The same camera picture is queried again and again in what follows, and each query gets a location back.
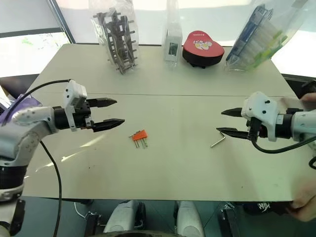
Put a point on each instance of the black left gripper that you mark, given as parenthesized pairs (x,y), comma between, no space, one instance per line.
(84,116)

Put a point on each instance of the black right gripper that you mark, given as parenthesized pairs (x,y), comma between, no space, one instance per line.
(255,129)

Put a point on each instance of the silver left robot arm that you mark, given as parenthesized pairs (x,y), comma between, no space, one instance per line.
(27,123)

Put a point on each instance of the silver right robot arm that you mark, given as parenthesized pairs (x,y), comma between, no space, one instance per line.
(300,123)

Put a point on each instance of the metal allen key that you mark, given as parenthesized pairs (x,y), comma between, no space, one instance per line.
(218,142)

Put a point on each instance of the orange block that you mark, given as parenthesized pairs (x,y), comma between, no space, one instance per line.
(140,135)

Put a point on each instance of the person's blurred bare hand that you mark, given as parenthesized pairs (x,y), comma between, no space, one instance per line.
(308,101)

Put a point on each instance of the person's bare hand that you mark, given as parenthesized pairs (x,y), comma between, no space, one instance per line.
(307,202)

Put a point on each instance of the clear bag of track pieces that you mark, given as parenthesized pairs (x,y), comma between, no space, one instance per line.
(118,37)

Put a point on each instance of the red heart-shaped box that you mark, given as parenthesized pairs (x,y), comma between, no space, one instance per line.
(202,49)

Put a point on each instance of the clear bag with blue case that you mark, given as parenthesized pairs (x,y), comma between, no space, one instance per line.
(256,42)

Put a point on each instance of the purple cloth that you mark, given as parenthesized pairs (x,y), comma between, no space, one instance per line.
(14,108)

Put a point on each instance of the black item with white print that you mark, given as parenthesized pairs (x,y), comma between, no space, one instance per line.
(269,207)

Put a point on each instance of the clear bag with white box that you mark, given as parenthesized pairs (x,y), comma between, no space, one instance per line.
(172,42)

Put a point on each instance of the grey rounded robot leg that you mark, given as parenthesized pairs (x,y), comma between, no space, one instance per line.
(188,219)
(123,217)

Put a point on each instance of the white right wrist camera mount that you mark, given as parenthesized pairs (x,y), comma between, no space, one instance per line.
(263,108)

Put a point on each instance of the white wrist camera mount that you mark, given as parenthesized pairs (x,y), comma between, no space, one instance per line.
(263,108)
(74,95)

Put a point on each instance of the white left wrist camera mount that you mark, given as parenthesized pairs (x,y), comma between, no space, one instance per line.
(74,95)

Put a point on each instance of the black metal frame bracket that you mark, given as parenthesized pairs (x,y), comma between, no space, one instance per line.
(93,224)
(229,219)

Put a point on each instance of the dark window frame bar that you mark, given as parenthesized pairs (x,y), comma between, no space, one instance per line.
(61,22)

